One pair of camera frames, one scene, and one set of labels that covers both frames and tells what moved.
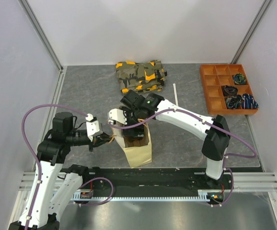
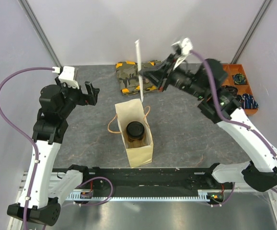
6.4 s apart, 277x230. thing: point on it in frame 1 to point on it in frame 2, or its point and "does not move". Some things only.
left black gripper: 99,140 to 86,99
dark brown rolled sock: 229,91 does not move
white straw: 175,94 to 137,48
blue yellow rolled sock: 239,78 does not move
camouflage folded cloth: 147,77 does not move
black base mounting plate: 155,179 does not move
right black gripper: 129,132 to 167,69
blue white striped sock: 248,102 does not move
